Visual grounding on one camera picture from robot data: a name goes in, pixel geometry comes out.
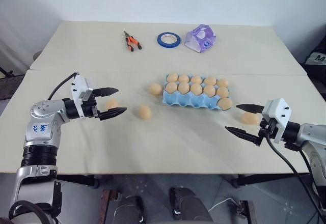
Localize blue tape roll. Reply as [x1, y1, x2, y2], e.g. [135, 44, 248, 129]
[156, 32, 182, 48]

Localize blue egg tray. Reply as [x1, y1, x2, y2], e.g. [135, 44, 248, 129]
[162, 73, 231, 112]

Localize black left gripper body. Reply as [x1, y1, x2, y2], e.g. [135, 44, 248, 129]
[81, 94, 100, 119]

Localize dark metal stand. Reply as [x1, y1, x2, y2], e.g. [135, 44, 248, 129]
[0, 66, 28, 100]

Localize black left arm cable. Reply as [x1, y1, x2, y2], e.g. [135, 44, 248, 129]
[47, 72, 78, 100]

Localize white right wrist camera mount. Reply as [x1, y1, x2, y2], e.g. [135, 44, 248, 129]
[261, 97, 291, 144]

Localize white floor cable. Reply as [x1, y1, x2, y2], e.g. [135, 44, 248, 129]
[208, 195, 241, 212]

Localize rusty metal floor frame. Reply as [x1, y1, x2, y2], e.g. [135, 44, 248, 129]
[100, 188, 122, 224]
[235, 200, 257, 224]

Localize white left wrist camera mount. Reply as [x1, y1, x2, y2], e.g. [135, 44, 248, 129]
[70, 74, 94, 119]

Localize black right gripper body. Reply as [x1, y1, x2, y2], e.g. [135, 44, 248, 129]
[258, 117, 279, 141]

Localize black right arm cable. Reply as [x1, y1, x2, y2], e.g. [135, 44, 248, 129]
[265, 134, 322, 224]

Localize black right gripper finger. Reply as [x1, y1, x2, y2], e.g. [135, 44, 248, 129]
[225, 126, 262, 146]
[235, 103, 264, 114]

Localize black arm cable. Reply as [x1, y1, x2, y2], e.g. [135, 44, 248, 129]
[47, 72, 78, 100]
[265, 134, 322, 224]

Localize black table leg frame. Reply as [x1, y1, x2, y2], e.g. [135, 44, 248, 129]
[232, 174, 308, 188]
[56, 174, 99, 189]

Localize black bag with white label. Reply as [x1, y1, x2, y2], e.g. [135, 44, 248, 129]
[300, 24, 326, 95]

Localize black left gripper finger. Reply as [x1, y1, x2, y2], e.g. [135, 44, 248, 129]
[98, 107, 128, 121]
[92, 87, 119, 98]

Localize dark rounded shape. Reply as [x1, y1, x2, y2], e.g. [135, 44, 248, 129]
[112, 195, 146, 224]
[170, 186, 213, 224]

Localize orange black handled pliers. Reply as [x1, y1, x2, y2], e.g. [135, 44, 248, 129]
[123, 30, 143, 53]

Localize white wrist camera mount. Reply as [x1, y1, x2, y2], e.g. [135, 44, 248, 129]
[70, 74, 94, 119]
[261, 97, 291, 144]

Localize purple white tissue pack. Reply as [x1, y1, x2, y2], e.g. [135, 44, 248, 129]
[184, 23, 218, 54]

